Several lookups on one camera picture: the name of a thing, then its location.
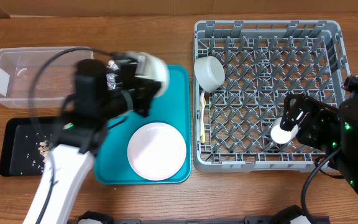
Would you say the white bowl with peanuts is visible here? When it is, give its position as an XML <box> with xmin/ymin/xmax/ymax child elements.
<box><xmin>127</xmin><ymin>52</ymin><xmax>170</xmax><ymax>98</ymax></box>

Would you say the foil wrapper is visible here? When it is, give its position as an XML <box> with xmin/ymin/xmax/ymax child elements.
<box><xmin>106</xmin><ymin>60</ymin><xmax>119</xmax><ymax>90</ymax></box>

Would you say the white paper cup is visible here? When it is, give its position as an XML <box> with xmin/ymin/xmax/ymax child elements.
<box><xmin>270</xmin><ymin>117</ymin><xmax>298</xmax><ymax>144</ymax></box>

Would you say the grey bowl with rice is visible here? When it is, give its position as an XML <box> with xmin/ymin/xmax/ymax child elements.
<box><xmin>194</xmin><ymin>56</ymin><xmax>225</xmax><ymax>93</ymax></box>

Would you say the yellow plastic fork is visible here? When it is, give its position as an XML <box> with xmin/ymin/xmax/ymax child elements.
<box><xmin>200</xmin><ymin>100</ymin><xmax>206</xmax><ymax>144</ymax></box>

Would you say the peanut pile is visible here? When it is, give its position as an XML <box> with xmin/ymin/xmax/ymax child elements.
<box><xmin>38</xmin><ymin>141</ymin><xmax>53</xmax><ymax>163</ymax></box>

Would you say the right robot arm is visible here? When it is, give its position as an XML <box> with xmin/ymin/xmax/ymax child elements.
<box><xmin>280</xmin><ymin>75</ymin><xmax>358</xmax><ymax>223</ymax></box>

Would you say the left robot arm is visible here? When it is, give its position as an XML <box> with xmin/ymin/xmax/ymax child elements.
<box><xmin>24</xmin><ymin>53</ymin><xmax>169</xmax><ymax>223</ymax></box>

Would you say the grey plastic dishwasher rack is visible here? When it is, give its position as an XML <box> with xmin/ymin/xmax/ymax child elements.
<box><xmin>193</xmin><ymin>21</ymin><xmax>350</xmax><ymax>172</ymax></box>

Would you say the clear plastic waste bin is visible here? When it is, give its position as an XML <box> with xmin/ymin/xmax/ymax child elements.
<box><xmin>0</xmin><ymin>47</ymin><xmax>94</xmax><ymax>109</ymax></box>

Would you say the black rectangular waste tray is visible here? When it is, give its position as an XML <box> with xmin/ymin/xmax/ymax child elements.
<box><xmin>0</xmin><ymin>117</ymin><xmax>55</xmax><ymax>177</ymax></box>

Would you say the white round plate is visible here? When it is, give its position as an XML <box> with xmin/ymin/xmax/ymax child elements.
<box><xmin>127</xmin><ymin>123</ymin><xmax>187</xmax><ymax>181</ymax></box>

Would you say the teal plastic serving tray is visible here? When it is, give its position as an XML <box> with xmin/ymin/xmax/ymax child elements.
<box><xmin>94</xmin><ymin>65</ymin><xmax>191</xmax><ymax>185</ymax></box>

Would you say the black base fixture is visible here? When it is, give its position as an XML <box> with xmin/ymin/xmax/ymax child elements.
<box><xmin>67</xmin><ymin>204</ymin><xmax>331</xmax><ymax>224</ymax></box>

